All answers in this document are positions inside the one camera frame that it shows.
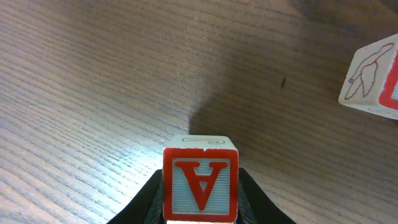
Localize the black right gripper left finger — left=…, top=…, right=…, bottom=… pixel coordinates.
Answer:
left=107, top=169, right=162, bottom=224

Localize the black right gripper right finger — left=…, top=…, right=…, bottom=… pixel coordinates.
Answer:
left=237, top=167, right=296, bottom=224

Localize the red letter A block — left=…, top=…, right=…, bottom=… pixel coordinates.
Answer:
left=162, top=135, right=239, bottom=223

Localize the red letter I block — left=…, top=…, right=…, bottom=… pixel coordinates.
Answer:
left=338, top=34, right=397, bottom=119

